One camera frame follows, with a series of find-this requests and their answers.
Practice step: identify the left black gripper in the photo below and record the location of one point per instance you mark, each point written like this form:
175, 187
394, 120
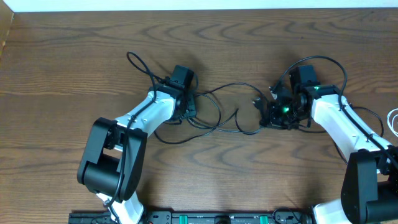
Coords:
192, 99

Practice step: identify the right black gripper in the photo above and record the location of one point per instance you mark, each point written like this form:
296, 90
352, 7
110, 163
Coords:
270, 117

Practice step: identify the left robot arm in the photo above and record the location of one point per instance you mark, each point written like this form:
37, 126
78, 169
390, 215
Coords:
112, 162

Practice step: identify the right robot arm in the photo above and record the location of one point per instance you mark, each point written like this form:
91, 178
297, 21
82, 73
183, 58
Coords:
369, 190

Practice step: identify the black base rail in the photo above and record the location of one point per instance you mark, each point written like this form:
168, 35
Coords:
281, 215

